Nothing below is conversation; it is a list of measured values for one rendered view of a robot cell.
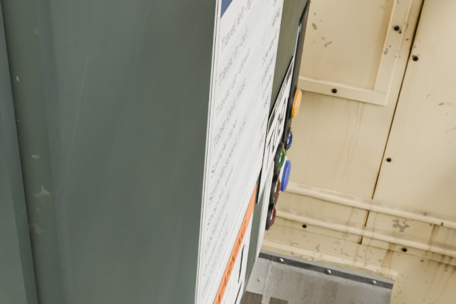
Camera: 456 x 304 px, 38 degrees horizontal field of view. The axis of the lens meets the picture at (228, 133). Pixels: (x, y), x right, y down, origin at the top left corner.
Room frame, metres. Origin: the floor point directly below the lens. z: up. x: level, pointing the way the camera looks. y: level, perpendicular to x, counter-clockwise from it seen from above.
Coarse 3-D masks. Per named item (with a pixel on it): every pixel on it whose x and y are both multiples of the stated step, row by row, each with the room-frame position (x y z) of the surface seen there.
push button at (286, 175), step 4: (288, 160) 0.50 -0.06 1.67; (288, 164) 0.50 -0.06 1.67; (284, 168) 0.49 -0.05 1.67; (288, 168) 0.49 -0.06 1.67; (284, 172) 0.49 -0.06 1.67; (288, 172) 0.49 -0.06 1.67; (284, 176) 0.49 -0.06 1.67; (288, 176) 0.49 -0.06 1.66; (284, 180) 0.48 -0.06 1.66; (284, 184) 0.48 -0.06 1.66; (280, 188) 0.48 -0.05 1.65; (284, 188) 0.48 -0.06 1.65
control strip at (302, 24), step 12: (300, 24) 0.48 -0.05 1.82; (300, 36) 0.48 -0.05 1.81; (300, 48) 0.50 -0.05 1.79; (300, 60) 0.51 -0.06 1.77; (288, 108) 0.48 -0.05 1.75; (288, 120) 0.49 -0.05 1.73; (288, 132) 0.49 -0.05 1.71; (276, 156) 0.44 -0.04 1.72; (276, 168) 0.44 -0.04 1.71; (276, 180) 0.45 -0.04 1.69
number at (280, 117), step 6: (288, 84) 0.45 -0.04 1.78; (282, 102) 0.43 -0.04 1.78; (282, 108) 0.43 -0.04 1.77; (282, 114) 0.44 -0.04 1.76; (276, 120) 0.40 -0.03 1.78; (282, 120) 0.44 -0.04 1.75; (276, 126) 0.41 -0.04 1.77; (282, 126) 0.45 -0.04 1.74; (276, 132) 0.42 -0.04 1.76; (276, 138) 0.42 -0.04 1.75; (276, 144) 0.43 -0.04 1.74; (270, 162) 0.40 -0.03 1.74
